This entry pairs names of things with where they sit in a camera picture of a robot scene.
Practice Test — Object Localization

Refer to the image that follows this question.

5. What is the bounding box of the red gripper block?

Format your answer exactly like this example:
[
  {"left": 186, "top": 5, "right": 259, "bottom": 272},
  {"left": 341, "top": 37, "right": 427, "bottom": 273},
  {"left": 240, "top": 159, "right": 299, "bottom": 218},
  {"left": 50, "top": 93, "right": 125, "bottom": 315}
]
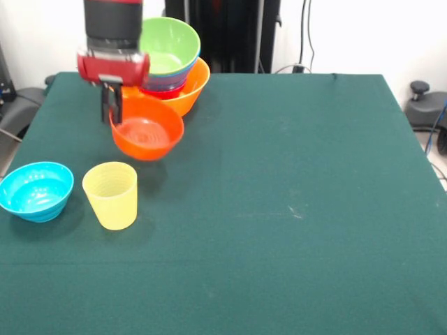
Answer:
[{"left": 76, "top": 48, "right": 152, "bottom": 126}]

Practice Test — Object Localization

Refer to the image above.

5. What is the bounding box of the small orange-red plastic bowl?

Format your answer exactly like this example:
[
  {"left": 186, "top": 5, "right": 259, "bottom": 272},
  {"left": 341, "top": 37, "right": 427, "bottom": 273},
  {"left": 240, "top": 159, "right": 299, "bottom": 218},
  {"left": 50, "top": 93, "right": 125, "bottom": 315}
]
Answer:
[{"left": 108, "top": 93, "right": 185, "bottom": 162}]

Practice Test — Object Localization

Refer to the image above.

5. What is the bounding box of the small magenta plastic bowl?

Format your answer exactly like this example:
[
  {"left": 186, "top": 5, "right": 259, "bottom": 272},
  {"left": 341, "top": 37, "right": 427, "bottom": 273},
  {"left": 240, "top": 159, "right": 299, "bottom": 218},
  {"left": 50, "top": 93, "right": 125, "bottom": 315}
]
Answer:
[{"left": 139, "top": 83, "right": 186, "bottom": 101}]

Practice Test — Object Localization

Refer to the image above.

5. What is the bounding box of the small blue plastic bowl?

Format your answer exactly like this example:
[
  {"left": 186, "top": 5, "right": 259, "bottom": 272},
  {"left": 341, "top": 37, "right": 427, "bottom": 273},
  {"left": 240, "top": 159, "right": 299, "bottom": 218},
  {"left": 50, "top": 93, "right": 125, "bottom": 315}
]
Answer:
[{"left": 142, "top": 75, "right": 189, "bottom": 92}]

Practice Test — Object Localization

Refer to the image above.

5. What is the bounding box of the large blue plastic bowl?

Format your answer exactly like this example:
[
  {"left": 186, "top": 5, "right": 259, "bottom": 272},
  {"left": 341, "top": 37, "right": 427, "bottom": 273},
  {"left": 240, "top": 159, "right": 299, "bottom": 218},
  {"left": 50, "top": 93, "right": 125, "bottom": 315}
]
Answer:
[{"left": 146, "top": 52, "right": 203, "bottom": 87}]

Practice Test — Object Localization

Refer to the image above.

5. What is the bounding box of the large orange plastic bowl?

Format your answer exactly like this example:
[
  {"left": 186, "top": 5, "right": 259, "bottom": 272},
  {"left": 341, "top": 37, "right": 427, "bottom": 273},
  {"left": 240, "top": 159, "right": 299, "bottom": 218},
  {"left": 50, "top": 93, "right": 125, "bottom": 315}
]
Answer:
[{"left": 121, "top": 57, "right": 212, "bottom": 119}]

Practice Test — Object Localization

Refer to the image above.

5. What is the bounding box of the green plastic bowl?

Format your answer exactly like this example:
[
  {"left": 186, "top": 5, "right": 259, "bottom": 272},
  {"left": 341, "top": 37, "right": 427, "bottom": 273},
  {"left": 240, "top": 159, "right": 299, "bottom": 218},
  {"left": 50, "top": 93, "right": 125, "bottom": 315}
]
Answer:
[{"left": 138, "top": 16, "right": 202, "bottom": 76}]

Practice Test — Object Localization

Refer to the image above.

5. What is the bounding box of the yellow plastic cup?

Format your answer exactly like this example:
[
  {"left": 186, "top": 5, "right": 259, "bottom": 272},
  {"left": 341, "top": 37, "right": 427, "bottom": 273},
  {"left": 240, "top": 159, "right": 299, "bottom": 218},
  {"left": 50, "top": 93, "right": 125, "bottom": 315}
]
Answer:
[{"left": 82, "top": 161, "right": 138, "bottom": 232}]

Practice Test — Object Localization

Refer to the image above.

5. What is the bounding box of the small cyan plastic bowl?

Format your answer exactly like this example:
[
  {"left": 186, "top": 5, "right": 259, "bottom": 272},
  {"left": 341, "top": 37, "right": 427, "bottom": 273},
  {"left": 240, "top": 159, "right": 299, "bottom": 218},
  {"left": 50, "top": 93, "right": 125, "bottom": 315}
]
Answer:
[{"left": 0, "top": 161, "right": 75, "bottom": 223}]

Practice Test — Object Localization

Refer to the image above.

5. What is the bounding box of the dark green tablecloth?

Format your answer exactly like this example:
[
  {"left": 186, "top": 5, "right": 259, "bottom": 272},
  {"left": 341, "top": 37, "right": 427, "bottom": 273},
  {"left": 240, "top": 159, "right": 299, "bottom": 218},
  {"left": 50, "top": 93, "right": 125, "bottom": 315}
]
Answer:
[{"left": 0, "top": 71, "right": 447, "bottom": 335}]

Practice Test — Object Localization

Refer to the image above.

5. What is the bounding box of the black wall cable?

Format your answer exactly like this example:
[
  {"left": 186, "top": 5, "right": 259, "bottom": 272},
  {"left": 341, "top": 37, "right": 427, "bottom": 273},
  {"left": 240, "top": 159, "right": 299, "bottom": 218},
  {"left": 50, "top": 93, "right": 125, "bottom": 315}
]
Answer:
[{"left": 298, "top": 0, "right": 317, "bottom": 70}]

